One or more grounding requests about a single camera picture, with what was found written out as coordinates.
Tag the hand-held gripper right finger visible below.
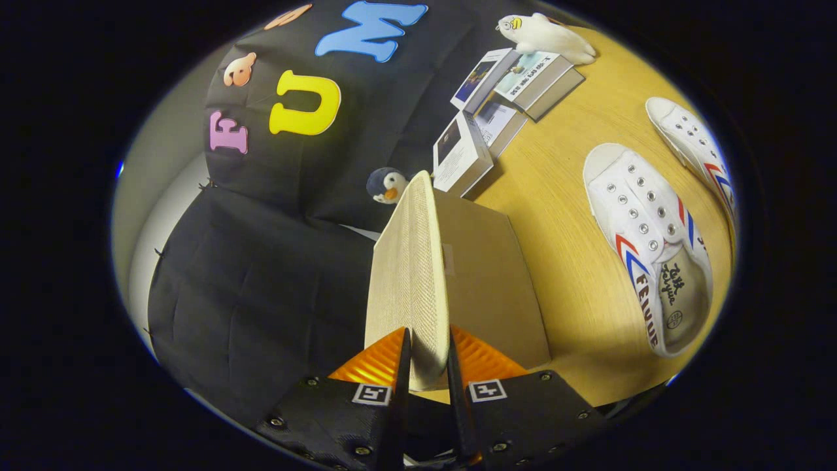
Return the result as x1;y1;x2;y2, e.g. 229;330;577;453
447;325;609;468

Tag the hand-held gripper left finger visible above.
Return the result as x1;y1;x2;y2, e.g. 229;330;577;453
255;327;413;471

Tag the beige fabric storage box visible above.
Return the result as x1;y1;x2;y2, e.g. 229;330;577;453
364;170;551;393

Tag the white canvas shoe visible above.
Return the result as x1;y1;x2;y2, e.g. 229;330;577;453
645;97;738;230
582;143;715;358

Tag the penguin plush toy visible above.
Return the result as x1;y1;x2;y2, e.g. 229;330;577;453
366;167;411;205

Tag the white book with portrait cover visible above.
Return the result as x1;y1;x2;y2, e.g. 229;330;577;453
433;111;495;198

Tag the thin white printed booklet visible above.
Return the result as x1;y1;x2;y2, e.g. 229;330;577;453
474;98;528;158

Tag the plain thick grey book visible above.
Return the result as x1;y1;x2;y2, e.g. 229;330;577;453
523;65;586;122

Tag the book with blue photo cover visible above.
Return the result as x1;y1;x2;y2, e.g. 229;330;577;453
450;48;521;115

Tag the book with pale teal cover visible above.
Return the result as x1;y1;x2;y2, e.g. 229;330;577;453
494;51;575;111

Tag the white duck plush toy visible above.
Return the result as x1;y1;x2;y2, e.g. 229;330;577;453
497;12;597;66

